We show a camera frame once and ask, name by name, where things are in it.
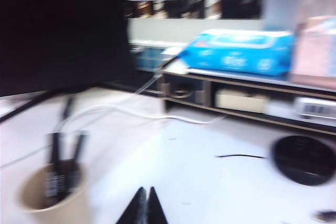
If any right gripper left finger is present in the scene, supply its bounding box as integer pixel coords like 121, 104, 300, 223
115, 186, 148, 224

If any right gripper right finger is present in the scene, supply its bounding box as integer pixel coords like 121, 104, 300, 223
145, 186, 169, 224

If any black marker with white print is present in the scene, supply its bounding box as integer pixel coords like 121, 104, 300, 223
45, 132, 64, 205

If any beige paper cup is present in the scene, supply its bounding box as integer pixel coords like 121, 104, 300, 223
15, 165, 91, 224

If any black wooden desk shelf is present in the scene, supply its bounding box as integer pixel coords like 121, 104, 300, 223
160, 68, 336, 137

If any beige rectangular box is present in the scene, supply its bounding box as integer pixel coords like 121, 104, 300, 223
215, 89, 268, 113

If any black round base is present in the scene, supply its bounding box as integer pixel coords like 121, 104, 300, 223
270, 134, 336, 187

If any flat white box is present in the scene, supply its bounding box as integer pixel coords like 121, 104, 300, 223
265, 100, 297, 120

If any blue wet wipes pack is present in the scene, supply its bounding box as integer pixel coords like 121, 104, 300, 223
182, 28, 295, 77

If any white multi-port charger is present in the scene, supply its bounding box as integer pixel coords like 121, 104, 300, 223
293, 97, 336, 121

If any black frameless monitor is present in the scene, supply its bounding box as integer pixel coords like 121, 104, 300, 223
0, 0, 137, 98

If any pink tissue pack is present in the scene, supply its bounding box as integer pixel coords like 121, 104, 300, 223
290, 0, 336, 84

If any white cable with plug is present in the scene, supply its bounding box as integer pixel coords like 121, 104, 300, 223
59, 104, 226, 133

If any thin white cable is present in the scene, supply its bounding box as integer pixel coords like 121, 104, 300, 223
0, 144, 53, 168

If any black cable with inline adapter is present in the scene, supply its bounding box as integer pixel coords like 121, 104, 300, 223
61, 98, 75, 120

